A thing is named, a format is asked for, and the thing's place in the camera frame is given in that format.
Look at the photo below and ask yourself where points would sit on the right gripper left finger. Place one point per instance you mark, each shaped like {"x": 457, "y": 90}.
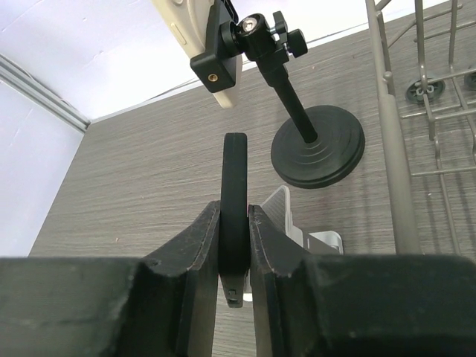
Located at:
{"x": 163, "y": 304}

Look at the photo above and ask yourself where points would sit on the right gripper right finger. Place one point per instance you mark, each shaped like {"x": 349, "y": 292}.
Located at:
{"x": 357, "y": 305}

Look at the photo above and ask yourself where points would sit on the silver folding phone stand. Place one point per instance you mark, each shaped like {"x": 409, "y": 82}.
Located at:
{"x": 278, "y": 209}

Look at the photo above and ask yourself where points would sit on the black phone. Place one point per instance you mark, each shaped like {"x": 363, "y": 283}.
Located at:
{"x": 234, "y": 245}

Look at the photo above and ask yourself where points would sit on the black round-base phone stand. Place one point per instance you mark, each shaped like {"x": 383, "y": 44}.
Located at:
{"x": 315, "y": 147}

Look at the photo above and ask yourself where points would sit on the metal wire dish rack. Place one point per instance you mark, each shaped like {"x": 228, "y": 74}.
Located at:
{"x": 425, "y": 71}

